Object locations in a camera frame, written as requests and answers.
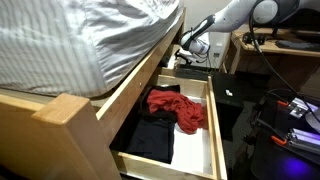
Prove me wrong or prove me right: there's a red crumpled cloth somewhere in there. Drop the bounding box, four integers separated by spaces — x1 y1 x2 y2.
146 88 210 136

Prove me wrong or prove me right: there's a wooden drawer holding blue cloth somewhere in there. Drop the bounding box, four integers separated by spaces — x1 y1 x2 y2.
159 43 183 78

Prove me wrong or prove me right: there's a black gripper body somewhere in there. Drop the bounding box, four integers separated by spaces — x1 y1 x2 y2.
181 49 198 65

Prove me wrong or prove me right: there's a white wall socket plate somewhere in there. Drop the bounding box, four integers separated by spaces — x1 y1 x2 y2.
213 42 224 60

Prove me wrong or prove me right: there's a black keyboard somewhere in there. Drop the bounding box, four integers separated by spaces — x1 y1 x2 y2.
275 39 320 53

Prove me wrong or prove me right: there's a wooden bed frame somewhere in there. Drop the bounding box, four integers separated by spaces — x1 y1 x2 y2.
0 7 188 180

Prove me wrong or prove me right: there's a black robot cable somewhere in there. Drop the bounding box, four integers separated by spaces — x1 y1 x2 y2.
248 0 320 116

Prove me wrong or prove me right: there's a pale drawer lining sheet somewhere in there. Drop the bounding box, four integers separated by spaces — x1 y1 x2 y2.
170 95 214 175

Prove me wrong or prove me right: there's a wooden desk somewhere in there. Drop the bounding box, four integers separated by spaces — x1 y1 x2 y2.
228 23 320 92

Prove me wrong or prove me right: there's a dark navy-black cloth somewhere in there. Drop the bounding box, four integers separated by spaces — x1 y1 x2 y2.
126 117 177 165

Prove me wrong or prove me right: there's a black monitor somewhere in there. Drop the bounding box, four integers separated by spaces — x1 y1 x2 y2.
276 6 320 38

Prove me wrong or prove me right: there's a black floor box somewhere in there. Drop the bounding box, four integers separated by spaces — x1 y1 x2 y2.
211 71 245 142

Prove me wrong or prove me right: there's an aluminium extrusion bar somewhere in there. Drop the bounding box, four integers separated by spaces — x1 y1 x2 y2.
287 127 320 156
287 97 320 120

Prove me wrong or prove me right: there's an orange black bar clamp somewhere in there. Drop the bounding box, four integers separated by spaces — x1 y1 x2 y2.
253 117 289 147
263 91 290 109

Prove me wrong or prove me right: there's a wooden drawer holding red cloth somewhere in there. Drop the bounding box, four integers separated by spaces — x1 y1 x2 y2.
109 74 229 180

